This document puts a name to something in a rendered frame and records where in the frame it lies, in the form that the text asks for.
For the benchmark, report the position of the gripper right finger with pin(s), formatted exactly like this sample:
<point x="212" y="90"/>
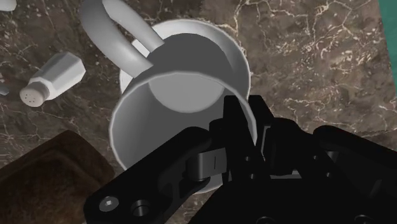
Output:
<point x="341" y="155"/>

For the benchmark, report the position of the dark brown square tray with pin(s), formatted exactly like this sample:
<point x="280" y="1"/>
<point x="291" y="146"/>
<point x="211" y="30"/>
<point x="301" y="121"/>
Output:
<point x="46" y="183"/>

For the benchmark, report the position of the white salt shaker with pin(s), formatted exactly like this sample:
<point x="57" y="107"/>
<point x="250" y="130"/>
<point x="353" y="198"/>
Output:
<point x="54" y="79"/>

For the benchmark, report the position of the white round object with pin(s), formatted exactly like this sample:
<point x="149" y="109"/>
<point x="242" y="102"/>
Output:
<point x="6" y="4"/>

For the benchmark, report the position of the white mug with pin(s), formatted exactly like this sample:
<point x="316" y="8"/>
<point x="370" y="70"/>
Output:
<point x="139" y="130"/>

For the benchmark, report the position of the white bowl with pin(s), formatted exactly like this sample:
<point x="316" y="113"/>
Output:
<point x="239" y="62"/>

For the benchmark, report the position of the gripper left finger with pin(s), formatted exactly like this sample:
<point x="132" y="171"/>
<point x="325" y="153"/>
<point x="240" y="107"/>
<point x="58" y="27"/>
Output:
<point x="155" y="173"/>

